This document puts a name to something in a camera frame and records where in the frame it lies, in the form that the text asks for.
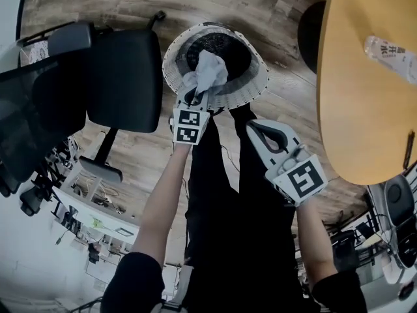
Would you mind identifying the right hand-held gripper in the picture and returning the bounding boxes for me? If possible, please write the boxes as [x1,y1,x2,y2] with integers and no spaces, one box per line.
[245,119,328,207]

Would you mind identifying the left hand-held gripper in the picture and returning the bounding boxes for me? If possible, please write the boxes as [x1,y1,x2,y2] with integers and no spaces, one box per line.
[169,88,212,146]

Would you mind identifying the light grey clothes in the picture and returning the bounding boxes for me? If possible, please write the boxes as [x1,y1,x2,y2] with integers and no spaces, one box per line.
[181,50,229,97]

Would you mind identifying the white woven basket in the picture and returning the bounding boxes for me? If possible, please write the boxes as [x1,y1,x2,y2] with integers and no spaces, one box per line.
[162,21,270,111]

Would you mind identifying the person's left forearm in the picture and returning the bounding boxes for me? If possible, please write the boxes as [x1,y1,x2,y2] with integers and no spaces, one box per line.
[131,141,194,274]

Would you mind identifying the person's right forearm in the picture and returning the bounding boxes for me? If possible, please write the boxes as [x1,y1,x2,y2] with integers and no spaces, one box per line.
[294,200,338,293]

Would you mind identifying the black office chair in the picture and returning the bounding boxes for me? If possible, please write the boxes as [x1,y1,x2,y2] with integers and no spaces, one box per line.
[0,10,167,218]

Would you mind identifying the person's black trousers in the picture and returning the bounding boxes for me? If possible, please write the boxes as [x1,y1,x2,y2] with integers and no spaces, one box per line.
[184,105,314,313]

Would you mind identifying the round wooden table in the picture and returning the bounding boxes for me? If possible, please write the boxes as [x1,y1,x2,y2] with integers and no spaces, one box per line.
[316,0,417,186]

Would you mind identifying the black round table base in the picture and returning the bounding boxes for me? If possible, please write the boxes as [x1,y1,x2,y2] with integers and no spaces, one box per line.
[297,0,327,76]

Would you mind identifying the clear plastic water bottle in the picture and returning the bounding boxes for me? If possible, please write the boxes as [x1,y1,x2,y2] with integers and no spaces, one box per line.
[363,35,417,85]

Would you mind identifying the black mesh chair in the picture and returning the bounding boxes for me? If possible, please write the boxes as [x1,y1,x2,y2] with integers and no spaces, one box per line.
[382,173,417,271]

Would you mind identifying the white desk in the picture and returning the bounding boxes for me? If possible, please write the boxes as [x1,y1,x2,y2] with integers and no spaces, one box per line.
[51,186,141,246]

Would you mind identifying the person's black top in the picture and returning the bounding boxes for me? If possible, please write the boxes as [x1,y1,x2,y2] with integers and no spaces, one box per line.
[102,251,368,313]

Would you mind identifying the thin black floor cable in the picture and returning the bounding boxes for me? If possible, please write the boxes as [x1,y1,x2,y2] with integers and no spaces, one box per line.
[220,144,242,177]

